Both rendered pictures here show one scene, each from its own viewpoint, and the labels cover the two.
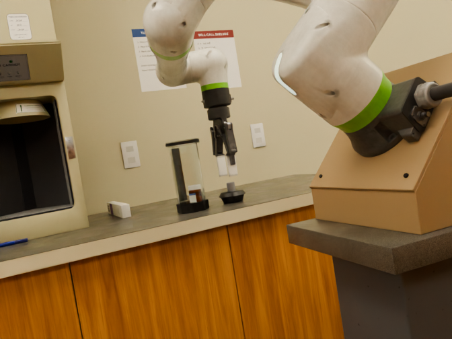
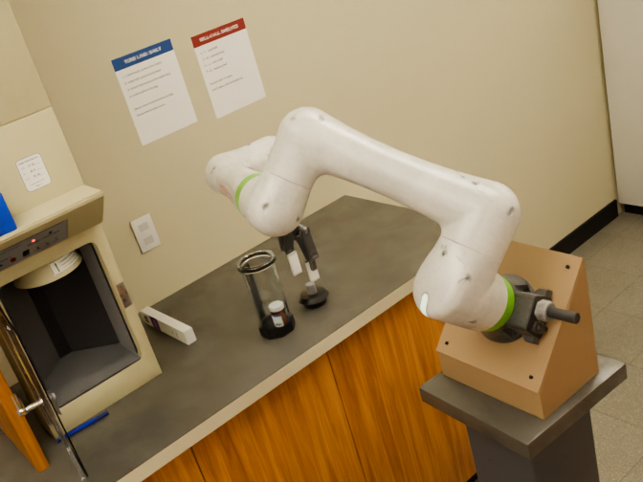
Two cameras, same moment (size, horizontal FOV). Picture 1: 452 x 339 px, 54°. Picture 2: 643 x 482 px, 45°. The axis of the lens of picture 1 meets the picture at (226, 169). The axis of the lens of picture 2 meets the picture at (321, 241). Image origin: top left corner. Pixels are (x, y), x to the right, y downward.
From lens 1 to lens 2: 1.07 m
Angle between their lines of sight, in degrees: 23
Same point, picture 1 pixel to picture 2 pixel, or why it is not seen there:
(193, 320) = (307, 448)
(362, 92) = (494, 316)
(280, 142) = not seen: hidden behind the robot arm
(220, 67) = not seen: hidden behind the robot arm
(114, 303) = (235, 462)
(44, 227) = (116, 390)
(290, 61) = (438, 310)
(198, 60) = (260, 163)
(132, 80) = (126, 133)
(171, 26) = (286, 227)
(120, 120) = (122, 192)
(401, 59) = not seen: outside the picture
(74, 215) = (144, 366)
